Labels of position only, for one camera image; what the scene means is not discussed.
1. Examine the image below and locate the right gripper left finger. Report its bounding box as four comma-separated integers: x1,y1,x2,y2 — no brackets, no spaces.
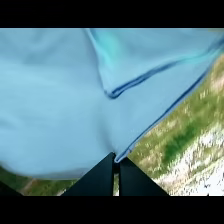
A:
61,152,116,197

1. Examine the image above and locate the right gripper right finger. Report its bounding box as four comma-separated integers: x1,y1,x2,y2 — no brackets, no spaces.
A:
118,157,170,197

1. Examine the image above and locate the light blue garment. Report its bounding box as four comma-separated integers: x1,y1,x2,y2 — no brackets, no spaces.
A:
0,28,224,181

